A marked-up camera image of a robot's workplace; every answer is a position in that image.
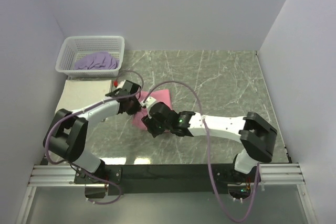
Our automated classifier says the pink t shirt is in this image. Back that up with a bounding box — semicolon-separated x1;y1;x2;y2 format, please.
132;89;172;131

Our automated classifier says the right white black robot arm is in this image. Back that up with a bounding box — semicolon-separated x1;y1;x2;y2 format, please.
141;102;277;184

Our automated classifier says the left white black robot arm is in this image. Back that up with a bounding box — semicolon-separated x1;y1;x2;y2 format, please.
43;80;142;183

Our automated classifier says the purple t shirt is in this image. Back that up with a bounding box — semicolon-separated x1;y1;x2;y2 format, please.
74;52;119;70

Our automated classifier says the folded cream cloth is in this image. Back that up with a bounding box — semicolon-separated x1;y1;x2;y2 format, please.
55;80;112;113

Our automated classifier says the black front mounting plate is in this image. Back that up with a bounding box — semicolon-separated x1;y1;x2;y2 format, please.
74;163;262;196

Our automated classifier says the white plastic laundry basket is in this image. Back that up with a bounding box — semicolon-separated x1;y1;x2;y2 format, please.
55;36;125;78

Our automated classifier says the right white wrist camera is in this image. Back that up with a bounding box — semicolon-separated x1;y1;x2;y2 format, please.
140;97;158;118

